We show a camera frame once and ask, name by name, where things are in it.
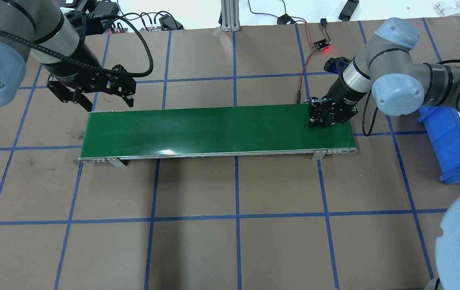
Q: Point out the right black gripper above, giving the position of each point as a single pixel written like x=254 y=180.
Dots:
x=340 y=96

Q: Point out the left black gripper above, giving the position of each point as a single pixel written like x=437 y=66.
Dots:
x=77 y=68

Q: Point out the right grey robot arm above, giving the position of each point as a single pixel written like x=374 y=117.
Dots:
x=385 y=71

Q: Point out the green conveyor belt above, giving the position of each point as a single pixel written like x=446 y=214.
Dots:
x=119 y=136

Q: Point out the small sensor circuit board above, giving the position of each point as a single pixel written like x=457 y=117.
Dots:
x=321 y=45

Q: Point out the blue plastic bin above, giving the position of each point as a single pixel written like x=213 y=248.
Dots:
x=443 y=128

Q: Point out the aluminium frame post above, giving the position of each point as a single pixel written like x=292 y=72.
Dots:
x=230 y=21

